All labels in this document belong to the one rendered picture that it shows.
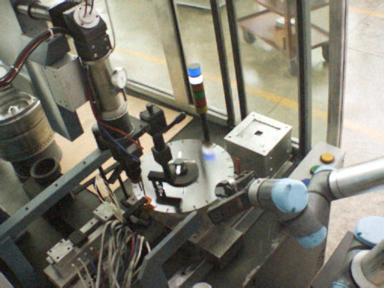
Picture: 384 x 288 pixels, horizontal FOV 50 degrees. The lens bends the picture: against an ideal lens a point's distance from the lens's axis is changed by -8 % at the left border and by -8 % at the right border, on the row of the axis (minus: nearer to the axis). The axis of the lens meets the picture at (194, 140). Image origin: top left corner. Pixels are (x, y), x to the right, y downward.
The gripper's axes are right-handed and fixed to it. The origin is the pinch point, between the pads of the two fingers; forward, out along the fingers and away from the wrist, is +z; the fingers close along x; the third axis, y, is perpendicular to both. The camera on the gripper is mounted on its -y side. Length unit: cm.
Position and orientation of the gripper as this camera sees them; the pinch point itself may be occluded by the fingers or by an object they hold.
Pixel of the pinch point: (215, 194)
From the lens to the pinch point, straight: 125.6
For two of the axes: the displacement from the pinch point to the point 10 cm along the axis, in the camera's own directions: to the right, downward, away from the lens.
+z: -4.2, 0.6, 9.1
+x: -4.6, -8.7, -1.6
